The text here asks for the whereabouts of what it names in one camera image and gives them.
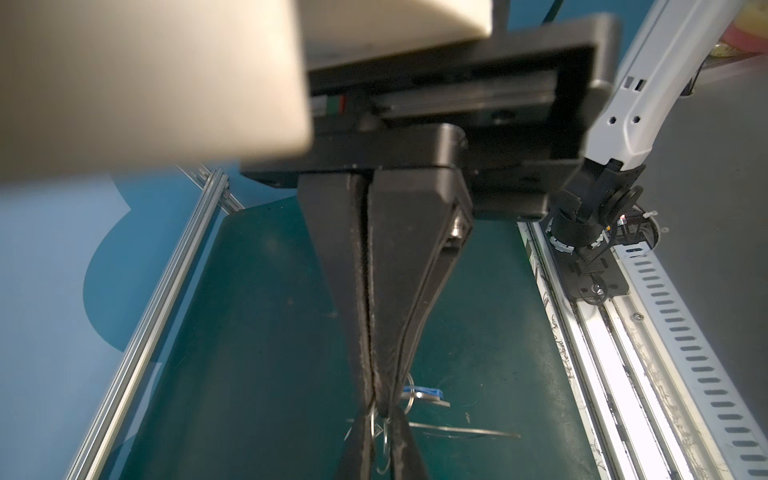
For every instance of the blue tag key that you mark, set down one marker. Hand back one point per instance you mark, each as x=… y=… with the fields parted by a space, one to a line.
x=413 y=393

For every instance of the white slotted cable duct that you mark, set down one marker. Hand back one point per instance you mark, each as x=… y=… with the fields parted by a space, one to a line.
x=729 y=422

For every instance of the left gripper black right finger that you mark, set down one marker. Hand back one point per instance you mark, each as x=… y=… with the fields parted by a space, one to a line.
x=406 y=462

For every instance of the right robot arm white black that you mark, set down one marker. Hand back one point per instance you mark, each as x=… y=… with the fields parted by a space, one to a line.
x=669 y=46

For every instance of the back horizontal aluminium frame bar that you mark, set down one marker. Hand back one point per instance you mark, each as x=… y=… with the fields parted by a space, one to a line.
x=95 y=449

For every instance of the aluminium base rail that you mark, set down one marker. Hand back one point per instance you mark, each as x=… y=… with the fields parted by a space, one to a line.
x=639 y=421

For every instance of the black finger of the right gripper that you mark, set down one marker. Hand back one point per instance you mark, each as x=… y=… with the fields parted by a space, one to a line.
x=334 y=209

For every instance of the silver perforated metal key plate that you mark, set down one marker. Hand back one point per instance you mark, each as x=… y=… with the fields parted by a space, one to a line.
x=462 y=431

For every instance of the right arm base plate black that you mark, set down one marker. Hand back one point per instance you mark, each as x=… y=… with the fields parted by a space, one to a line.
x=593 y=279

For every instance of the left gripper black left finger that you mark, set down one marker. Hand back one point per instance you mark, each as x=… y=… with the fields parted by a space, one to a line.
x=358 y=451

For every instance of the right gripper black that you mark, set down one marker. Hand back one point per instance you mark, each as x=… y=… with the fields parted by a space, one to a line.
x=504 y=119

